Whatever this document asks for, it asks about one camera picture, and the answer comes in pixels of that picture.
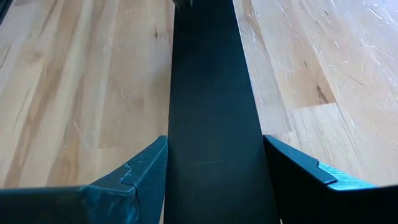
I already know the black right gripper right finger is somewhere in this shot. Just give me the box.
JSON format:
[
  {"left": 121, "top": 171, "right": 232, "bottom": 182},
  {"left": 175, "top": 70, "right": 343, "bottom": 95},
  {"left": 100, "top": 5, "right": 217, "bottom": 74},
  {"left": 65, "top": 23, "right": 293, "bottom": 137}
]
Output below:
[{"left": 263, "top": 134, "right": 398, "bottom": 224}]

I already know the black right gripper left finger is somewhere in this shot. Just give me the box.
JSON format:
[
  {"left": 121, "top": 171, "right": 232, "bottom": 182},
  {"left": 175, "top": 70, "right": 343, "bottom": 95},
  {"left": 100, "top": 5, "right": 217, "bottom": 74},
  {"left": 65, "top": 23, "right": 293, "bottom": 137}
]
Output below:
[{"left": 0, "top": 136, "right": 169, "bottom": 224}]

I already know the black aluminium table frame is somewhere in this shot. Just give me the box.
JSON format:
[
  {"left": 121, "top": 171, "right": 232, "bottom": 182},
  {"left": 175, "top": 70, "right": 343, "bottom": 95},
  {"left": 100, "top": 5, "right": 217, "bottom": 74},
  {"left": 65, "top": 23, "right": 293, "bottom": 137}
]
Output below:
[{"left": 0, "top": 0, "right": 14, "bottom": 16}]

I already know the black duct cover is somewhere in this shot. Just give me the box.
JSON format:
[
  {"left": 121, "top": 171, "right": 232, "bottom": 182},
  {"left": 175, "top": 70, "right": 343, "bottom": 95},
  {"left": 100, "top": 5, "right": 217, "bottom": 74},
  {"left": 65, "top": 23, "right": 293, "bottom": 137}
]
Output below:
[{"left": 163, "top": 0, "right": 281, "bottom": 224}]

